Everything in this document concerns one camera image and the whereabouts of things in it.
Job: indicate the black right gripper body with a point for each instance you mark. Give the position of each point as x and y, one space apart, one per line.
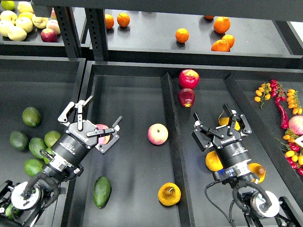
231 150

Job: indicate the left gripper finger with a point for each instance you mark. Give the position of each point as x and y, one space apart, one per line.
78 108
112 131

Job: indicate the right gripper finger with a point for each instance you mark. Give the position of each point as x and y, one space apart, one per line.
204 135
235 122

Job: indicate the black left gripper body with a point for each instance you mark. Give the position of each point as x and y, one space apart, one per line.
71 148

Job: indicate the dark green avocado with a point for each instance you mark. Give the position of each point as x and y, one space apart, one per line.
101 191

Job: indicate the yellow pear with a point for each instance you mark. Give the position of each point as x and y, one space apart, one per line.
224 121
169 194
259 171
213 162

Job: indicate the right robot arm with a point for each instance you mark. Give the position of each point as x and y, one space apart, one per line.
255 203

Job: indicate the light green avocado upper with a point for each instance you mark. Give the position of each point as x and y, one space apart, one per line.
51 137

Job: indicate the green avocado top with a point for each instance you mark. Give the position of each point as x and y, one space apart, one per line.
31 116

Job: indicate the green avocado middle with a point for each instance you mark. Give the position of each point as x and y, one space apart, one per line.
35 145

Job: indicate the green avocado bottom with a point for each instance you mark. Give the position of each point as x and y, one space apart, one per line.
32 167

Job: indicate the dark avocado far left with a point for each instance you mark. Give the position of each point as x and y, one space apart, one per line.
18 140

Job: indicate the pink apple left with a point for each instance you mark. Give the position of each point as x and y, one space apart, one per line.
103 140

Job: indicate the orange cherry tomato bunch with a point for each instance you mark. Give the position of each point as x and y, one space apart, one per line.
263 93

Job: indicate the red chili pepper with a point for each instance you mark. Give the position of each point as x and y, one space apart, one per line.
284 122

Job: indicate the black left tray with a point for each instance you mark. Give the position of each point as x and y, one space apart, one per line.
46 83

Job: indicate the black tray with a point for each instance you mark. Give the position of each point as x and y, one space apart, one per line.
46 83
145 95

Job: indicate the dark red apple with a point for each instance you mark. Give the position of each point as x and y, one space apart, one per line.
186 97

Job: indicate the pink apple centre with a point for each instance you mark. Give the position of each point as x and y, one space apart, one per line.
157 134

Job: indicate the red cherry tomato bunch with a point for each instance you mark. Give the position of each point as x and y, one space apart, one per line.
277 90

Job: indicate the pink peach right edge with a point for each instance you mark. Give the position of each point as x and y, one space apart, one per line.
296 124

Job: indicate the yellow cherry tomato bunch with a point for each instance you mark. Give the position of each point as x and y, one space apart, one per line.
293 101

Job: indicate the mixed cherry tomato cluster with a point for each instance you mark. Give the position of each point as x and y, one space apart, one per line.
293 152

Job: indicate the bright red apple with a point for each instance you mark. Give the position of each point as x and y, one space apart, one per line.
189 78

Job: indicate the black middle tray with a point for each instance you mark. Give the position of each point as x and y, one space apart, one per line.
145 95

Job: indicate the red apple on shelf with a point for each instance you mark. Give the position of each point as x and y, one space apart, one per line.
48 35

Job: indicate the orange front right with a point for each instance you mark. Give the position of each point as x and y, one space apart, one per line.
220 46

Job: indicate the small orange right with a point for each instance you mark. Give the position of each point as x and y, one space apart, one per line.
230 39

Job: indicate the pink apple on shelf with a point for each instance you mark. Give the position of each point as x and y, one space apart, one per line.
53 24

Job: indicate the orange centre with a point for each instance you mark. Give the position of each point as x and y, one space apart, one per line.
182 35

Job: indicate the pile of yellow apples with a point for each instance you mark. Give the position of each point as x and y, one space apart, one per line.
16 24

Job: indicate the large orange right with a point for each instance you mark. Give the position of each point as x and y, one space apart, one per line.
222 25

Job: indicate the orange left edge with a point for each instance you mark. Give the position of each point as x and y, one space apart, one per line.
109 21

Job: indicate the black shelf post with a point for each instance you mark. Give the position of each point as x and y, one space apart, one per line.
98 33

